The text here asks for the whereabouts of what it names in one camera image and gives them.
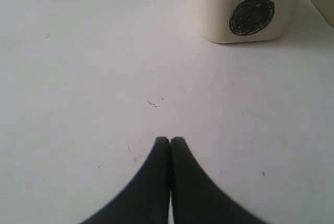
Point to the cream bin with circle mark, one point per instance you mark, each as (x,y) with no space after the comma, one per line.
(235,21)

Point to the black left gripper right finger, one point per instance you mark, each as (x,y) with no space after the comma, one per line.
(195,197)

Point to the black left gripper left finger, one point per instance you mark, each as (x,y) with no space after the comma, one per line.
(146,198)

